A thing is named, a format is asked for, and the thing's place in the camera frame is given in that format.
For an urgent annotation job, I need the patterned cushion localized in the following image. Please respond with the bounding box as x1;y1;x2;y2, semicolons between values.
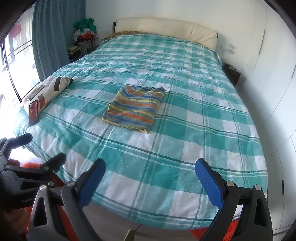
22;77;73;114

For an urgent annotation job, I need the cream padded headboard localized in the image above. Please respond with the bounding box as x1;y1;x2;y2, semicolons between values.
112;17;218;50

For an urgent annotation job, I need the wall socket plate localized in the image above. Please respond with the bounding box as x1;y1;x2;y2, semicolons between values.
221;44;236;54

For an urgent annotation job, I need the blue curtain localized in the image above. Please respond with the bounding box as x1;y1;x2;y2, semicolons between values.
32;1;86;81

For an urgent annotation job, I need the striped knit sweater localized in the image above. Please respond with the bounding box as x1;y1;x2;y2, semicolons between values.
102;85;165;133

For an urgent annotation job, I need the dark nightstand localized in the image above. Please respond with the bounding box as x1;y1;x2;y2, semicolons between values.
221;59;241;87

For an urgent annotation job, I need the pile of colourful clothes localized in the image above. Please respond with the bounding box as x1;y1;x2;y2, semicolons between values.
67;18;99;63

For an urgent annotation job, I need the smartphone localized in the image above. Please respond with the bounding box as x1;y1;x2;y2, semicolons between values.
29;100;39;126

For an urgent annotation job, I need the white wardrobe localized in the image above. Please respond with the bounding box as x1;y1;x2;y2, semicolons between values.
236;1;295;233

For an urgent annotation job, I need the teal plaid bedspread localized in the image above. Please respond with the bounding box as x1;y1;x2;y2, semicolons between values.
13;34;268;230

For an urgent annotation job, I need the green stool frame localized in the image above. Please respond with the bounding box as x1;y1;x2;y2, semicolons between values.
123;230;135;241

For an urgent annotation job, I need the left hand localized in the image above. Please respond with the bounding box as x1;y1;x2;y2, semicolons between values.
0;159;31;241

